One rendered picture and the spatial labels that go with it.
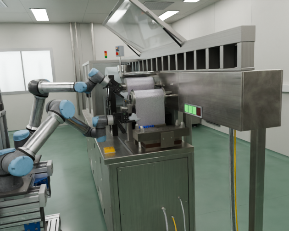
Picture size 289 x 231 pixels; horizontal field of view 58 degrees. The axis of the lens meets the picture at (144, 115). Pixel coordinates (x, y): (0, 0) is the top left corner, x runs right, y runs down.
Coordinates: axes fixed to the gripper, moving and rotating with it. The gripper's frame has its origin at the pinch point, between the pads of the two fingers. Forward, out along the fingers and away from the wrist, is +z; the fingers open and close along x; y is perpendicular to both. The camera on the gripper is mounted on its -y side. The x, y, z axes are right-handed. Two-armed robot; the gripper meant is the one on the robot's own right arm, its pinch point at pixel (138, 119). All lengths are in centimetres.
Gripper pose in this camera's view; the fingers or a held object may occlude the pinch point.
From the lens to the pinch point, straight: 201.7
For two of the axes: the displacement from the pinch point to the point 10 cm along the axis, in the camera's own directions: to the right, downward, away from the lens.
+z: 9.6, -1.0, 2.7
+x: -2.9, -1.5, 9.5
